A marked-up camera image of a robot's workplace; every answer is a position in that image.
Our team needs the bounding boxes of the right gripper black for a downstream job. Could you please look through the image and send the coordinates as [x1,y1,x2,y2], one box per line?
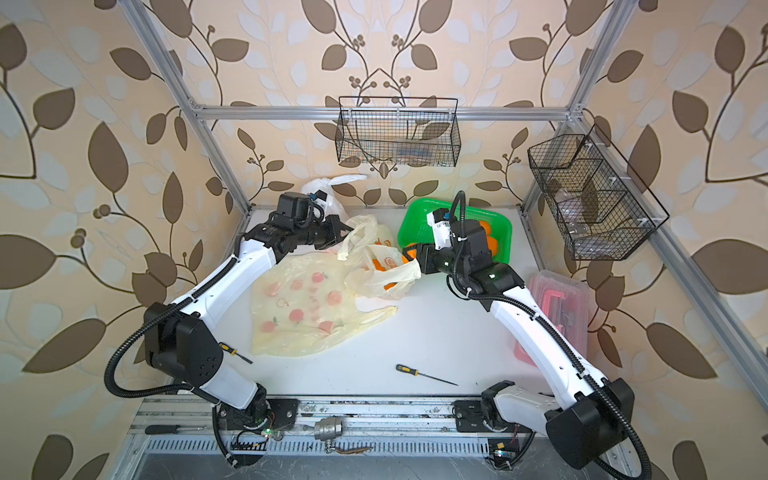
[405,242,471,281]

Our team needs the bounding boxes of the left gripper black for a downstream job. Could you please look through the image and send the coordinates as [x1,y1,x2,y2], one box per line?
[290,214,353,247]

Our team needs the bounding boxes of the white plastic bag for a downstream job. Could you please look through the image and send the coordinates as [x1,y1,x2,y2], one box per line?
[300,174,367,221]

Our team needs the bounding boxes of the yellow plastic bag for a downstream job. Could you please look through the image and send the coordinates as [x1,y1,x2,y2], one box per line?
[337,215,422,300]
[250,253,397,357]

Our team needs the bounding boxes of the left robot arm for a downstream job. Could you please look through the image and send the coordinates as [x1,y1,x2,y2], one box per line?
[104,212,352,467]

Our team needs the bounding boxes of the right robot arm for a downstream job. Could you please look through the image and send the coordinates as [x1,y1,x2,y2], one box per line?
[401,192,652,479]

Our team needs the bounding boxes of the green plastic basket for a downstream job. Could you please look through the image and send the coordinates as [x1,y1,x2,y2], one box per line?
[397,197,514,265]

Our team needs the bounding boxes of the yellow black screwdriver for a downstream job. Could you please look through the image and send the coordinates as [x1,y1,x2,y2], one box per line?
[395,364,457,386]

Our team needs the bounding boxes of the pink plastic box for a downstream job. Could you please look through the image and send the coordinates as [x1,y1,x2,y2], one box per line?
[527,270,596,355]

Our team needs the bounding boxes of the small screwdriver left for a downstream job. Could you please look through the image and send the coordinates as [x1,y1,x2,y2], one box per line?
[218,342,253,365]

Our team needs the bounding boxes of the metal cylinder fitting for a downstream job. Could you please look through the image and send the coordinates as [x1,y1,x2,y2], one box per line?
[313,416,344,442]

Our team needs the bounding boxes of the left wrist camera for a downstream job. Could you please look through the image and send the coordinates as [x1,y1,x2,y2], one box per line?
[276,192,326,227]

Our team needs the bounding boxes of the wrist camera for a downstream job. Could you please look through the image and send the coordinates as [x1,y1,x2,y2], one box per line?
[276,192,326,227]
[426,208,454,250]

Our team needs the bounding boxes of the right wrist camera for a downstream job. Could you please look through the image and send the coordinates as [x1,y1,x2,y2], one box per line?
[426,208,454,250]

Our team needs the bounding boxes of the back wire basket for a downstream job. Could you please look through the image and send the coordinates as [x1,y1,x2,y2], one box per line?
[333,95,462,167]

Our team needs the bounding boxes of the wire basket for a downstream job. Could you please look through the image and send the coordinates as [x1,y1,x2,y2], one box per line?
[333,95,462,167]
[527,125,670,261]

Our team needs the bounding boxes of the right wire basket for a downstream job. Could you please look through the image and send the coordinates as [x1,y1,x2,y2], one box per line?
[527,125,670,261]

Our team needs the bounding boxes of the black handled tool on rail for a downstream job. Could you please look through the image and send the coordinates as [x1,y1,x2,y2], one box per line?
[144,424,208,436]

